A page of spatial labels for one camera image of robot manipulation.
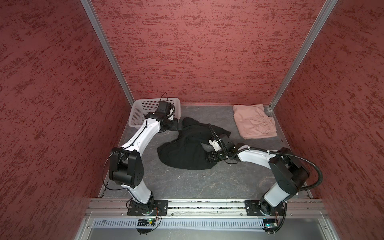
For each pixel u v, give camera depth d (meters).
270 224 0.71
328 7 0.71
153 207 0.74
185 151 0.89
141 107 1.13
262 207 0.67
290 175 0.46
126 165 0.46
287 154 0.49
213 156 0.79
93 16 0.74
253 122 1.07
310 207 0.76
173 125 0.79
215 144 0.83
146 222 0.71
